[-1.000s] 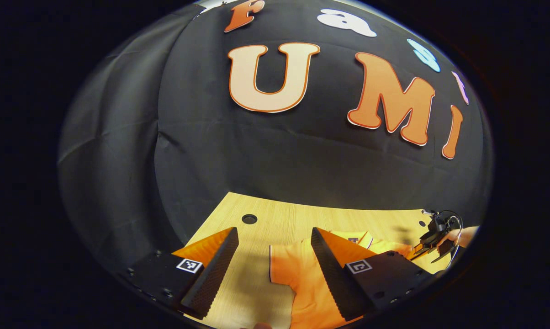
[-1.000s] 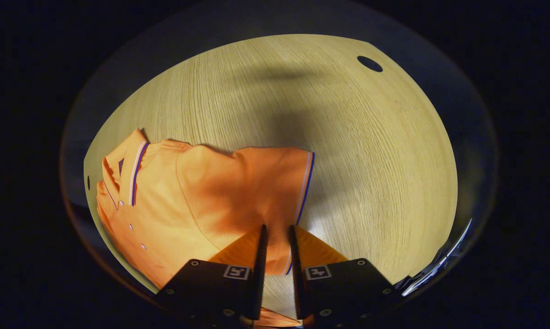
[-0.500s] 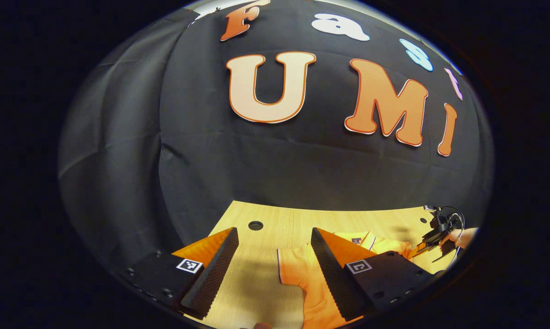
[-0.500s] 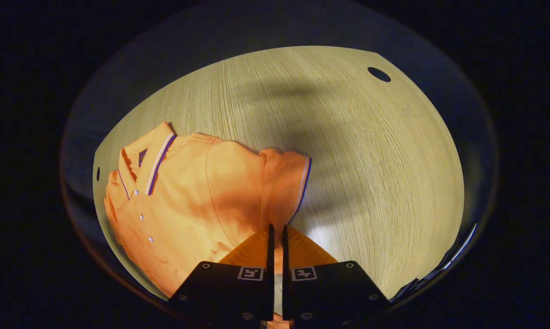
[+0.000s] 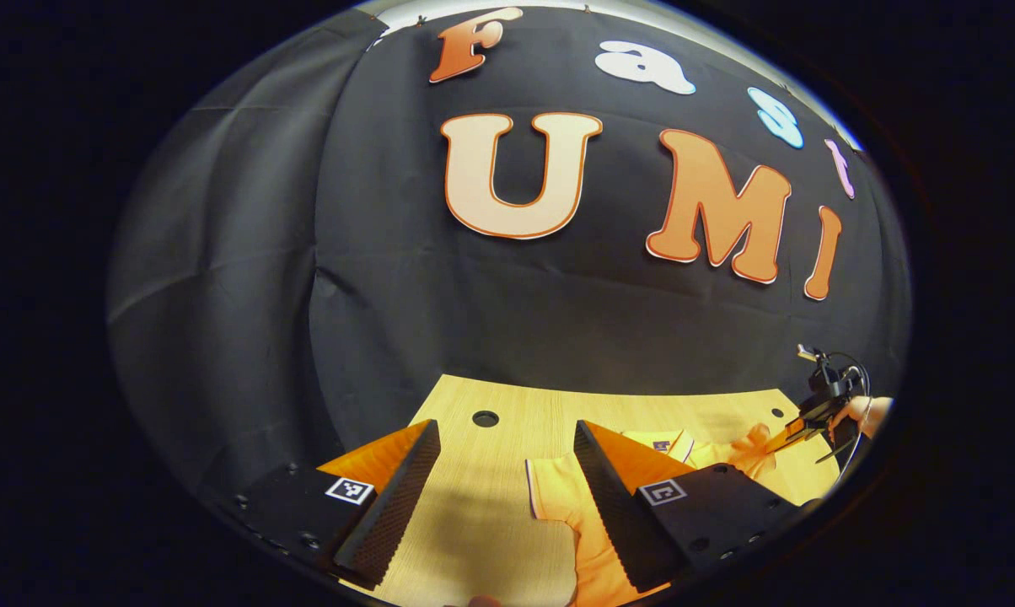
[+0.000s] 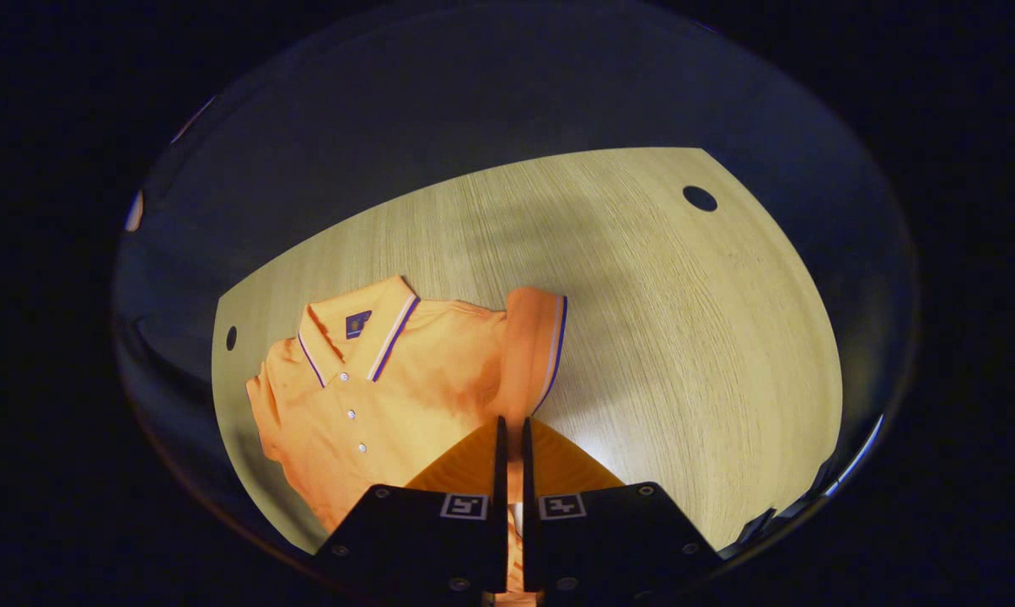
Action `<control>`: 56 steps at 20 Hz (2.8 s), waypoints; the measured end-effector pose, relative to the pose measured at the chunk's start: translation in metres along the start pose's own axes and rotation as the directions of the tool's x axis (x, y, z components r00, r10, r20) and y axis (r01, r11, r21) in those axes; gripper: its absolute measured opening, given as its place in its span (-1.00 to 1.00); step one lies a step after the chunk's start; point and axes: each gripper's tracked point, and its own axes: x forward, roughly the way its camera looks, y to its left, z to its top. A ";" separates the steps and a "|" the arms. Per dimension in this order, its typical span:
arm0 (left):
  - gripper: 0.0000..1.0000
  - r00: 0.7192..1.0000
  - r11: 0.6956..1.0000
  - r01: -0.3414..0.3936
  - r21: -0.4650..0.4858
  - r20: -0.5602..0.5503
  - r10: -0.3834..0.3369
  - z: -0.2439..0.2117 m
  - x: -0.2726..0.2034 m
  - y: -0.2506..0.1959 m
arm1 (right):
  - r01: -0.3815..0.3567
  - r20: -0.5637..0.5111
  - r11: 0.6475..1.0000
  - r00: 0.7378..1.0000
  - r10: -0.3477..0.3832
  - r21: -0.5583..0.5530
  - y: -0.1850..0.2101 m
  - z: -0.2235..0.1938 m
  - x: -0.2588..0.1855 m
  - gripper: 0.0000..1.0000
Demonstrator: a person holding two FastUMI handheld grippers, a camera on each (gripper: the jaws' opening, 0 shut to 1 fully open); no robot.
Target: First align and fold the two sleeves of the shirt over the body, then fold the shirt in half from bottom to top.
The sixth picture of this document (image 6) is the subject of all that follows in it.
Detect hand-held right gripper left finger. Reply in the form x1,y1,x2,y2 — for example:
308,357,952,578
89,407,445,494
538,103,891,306
314,416,508,607

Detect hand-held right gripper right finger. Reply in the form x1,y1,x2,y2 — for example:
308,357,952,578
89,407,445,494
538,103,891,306
520,417,723,607

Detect orange T-shirt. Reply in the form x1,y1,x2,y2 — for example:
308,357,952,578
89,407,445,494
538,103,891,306
246,276,569,607

